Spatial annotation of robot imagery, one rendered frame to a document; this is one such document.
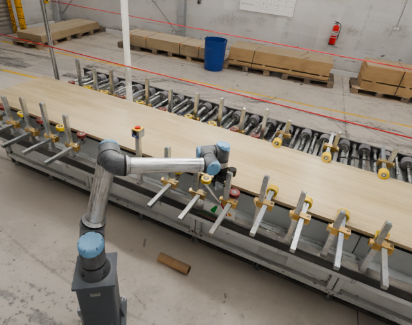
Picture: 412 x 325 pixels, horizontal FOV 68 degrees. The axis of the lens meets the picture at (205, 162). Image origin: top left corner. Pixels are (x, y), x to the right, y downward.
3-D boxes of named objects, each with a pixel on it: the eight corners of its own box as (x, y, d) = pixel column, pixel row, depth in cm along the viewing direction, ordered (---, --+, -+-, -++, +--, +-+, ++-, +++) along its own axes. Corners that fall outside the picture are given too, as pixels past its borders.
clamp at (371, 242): (391, 256, 185) (394, 251, 183) (367, 247, 190) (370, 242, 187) (390, 249, 190) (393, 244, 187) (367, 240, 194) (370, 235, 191)
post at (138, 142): (140, 185, 255) (138, 138, 230) (135, 183, 256) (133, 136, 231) (144, 182, 258) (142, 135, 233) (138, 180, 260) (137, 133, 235)
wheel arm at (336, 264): (338, 271, 172) (340, 267, 170) (332, 268, 173) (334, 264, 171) (345, 216, 210) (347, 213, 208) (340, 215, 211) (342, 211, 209)
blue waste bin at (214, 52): (220, 74, 730) (224, 42, 689) (198, 69, 743) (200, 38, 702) (227, 68, 776) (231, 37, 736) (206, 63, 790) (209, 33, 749)
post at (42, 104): (52, 151, 287) (41, 103, 260) (49, 149, 288) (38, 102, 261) (55, 149, 290) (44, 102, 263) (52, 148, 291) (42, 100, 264)
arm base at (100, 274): (109, 280, 191) (108, 271, 185) (77, 284, 187) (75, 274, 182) (111, 256, 206) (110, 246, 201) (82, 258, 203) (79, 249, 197)
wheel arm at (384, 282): (386, 290, 164) (389, 287, 162) (380, 287, 165) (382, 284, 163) (385, 244, 192) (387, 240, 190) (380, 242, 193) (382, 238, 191)
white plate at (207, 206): (234, 222, 229) (235, 212, 223) (202, 209, 237) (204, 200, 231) (234, 222, 229) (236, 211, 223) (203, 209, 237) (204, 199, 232)
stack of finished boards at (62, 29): (98, 27, 960) (98, 21, 950) (42, 42, 766) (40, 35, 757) (78, 24, 976) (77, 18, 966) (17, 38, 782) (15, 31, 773)
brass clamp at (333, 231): (347, 240, 193) (350, 235, 190) (325, 232, 197) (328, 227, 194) (348, 234, 198) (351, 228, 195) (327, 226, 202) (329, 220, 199)
